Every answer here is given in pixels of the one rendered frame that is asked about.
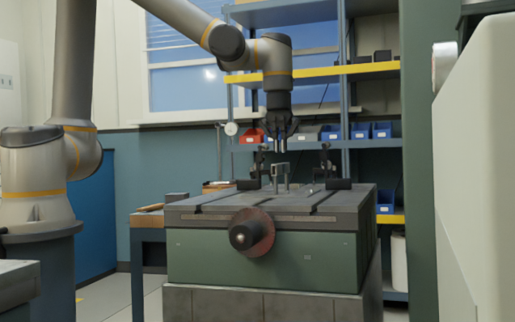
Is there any red handwheel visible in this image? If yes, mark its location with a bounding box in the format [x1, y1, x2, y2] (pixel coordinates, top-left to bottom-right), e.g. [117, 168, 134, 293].
[227, 205, 277, 259]

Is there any white drum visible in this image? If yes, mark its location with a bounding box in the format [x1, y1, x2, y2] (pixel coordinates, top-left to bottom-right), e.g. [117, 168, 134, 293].
[390, 230, 409, 294]

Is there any white round knob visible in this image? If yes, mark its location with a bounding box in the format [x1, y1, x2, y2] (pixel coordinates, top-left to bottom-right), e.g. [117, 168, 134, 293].
[431, 40, 459, 95]

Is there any grey metal stand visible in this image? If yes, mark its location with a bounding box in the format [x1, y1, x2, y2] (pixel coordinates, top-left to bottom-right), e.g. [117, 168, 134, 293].
[0, 257, 42, 322]

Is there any wooden box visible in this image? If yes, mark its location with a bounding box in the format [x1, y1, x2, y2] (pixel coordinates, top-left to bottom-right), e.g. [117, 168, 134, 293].
[201, 180, 239, 196]

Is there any grey metal block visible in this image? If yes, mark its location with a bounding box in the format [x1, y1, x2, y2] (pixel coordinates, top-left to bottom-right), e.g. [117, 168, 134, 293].
[164, 192, 191, 205]

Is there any red storage bin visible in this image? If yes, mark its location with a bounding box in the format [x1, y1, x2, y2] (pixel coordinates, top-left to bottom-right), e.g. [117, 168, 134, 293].
[239, 128, 265, 146]

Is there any blue and yellow shelf unit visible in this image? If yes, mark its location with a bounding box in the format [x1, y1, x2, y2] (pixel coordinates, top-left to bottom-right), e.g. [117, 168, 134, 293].
[221, 0, 407, 303]

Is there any blue bench with wooden top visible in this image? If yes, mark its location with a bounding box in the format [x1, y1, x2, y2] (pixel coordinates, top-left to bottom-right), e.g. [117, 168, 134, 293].
[129, 210, 169, 322]

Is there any dial gauge on stand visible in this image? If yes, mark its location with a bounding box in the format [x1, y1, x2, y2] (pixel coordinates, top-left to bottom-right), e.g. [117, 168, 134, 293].
[213, 120, 240, 183]

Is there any green machine body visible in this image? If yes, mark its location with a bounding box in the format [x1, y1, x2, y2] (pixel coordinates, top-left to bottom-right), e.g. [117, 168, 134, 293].
[162, 182, 384, 322]

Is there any white machine housing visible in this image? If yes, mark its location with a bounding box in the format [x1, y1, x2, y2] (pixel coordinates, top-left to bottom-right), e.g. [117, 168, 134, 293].
[431, 7, 515, 322]

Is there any green machine column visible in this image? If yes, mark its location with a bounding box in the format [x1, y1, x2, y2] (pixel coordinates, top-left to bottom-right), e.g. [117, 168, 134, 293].
[398, 0, 440, 322]

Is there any grey metal stop bracket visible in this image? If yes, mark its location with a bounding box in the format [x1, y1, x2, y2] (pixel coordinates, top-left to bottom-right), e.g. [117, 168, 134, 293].
[269, 162, 292, 196]

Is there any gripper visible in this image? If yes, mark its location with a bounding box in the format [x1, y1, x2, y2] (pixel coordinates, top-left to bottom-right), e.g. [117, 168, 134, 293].
[260, 89, 301, 155]

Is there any black toe clamp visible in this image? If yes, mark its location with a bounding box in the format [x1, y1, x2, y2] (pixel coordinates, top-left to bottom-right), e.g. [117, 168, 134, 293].
[235, 142, 270, 192]
[312, 142, 352, 192]

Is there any wooden handle tool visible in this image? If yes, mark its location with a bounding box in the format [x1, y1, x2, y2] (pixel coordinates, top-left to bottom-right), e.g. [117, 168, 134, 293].
[135, 201, 166, 214]

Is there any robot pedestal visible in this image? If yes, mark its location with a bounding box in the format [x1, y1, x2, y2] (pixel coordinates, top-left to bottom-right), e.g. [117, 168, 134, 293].
[0, 220, 85, 322]

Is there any grey storage bin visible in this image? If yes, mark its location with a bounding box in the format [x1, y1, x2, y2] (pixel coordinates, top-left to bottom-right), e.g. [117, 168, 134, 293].
[286, 125, 323, 144]

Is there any window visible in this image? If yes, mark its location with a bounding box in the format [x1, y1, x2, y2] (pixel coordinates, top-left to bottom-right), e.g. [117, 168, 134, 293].
[144, 0, 344, 116]

